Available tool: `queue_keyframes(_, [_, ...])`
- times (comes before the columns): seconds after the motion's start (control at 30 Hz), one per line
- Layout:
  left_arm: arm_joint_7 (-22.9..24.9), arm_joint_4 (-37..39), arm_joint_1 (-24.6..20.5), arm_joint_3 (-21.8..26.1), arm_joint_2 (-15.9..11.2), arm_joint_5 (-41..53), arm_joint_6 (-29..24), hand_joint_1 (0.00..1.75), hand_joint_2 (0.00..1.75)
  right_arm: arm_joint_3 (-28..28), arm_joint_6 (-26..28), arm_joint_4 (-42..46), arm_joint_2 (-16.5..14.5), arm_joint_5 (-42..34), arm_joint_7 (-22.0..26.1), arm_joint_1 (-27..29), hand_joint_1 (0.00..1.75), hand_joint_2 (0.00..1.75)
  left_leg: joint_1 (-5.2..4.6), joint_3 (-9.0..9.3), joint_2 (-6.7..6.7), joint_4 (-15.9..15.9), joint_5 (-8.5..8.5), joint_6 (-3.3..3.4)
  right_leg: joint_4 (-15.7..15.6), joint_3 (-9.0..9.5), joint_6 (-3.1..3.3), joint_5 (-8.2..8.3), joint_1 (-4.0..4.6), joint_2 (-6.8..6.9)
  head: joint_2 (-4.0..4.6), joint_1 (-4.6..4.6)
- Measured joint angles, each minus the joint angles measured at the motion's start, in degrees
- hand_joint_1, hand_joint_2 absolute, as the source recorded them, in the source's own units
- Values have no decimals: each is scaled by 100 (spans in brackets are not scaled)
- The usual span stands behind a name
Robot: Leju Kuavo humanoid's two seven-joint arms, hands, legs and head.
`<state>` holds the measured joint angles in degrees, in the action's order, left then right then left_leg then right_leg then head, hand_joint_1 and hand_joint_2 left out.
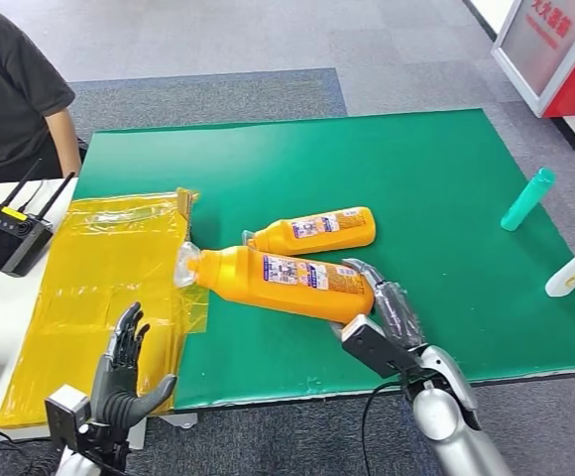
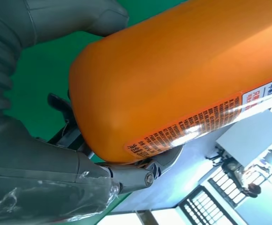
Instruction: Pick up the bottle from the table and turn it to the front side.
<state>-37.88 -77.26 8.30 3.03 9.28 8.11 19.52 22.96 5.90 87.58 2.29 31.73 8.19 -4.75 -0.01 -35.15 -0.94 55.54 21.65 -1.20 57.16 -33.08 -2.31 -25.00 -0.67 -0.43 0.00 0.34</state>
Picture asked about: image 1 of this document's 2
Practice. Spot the person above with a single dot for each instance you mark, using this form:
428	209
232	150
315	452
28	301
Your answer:
5	92

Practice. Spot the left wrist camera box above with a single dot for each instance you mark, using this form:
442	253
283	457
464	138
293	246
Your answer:
66	417

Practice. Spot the orange bottle with label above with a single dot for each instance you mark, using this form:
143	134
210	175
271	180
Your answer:
317	228
287	286

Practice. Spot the green table mat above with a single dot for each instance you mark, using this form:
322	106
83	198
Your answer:
441	164

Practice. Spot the yellow tape-wrapped cardboard box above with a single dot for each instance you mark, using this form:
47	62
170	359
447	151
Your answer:
99	282

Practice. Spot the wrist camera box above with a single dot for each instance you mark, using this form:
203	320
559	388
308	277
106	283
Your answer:
376	345
66	417

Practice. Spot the black remote controller with antennas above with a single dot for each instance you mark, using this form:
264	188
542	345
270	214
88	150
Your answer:
5	236

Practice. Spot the person's forearm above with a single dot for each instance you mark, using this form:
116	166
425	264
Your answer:
65	144

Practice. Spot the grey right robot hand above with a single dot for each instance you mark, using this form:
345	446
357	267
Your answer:
399	315

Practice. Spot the red and white sign stand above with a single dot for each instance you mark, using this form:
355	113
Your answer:
560	59

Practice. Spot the teal plastic bottle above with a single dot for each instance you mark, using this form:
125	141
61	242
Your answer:
525	200

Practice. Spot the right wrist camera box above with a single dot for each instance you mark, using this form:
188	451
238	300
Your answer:
376	345

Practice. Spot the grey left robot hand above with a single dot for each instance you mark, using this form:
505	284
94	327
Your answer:
116	387

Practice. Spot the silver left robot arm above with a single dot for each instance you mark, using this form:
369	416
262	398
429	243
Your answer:
91	453

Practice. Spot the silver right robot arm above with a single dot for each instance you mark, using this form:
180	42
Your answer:
451	420

